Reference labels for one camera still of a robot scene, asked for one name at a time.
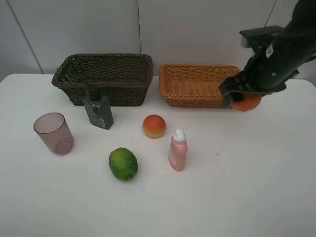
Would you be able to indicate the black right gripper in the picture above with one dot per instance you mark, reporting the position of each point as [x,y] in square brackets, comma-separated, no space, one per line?
[267,71]

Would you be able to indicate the orange tangerine fruit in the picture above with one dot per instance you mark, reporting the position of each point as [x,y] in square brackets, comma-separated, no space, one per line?
[250,102]

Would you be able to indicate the pink bottle white cap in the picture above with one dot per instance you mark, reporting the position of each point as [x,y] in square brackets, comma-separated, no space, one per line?
[178,150]

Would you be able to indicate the red yellow peach fruit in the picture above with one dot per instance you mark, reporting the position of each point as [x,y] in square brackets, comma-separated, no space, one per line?
[154,126]

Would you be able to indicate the translucent pink plastic cup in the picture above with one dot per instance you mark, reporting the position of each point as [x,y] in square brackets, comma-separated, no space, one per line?
[54,131]

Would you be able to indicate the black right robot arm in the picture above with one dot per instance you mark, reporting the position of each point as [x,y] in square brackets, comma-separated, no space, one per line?
[304,15]

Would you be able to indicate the light brown wicker basket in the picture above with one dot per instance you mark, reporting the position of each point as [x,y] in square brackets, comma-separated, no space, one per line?
[194,86]

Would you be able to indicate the dark brown wicker basket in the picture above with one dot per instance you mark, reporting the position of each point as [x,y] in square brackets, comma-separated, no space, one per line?
[123,78]

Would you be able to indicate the green lime fruit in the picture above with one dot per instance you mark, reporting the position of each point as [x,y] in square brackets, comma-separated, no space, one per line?
[123,164]

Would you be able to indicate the dark green pump bottle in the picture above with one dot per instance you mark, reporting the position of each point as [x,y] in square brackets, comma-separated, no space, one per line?
[98,107]

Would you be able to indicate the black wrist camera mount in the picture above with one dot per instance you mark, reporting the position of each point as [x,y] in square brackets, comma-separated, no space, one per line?
[258,37]

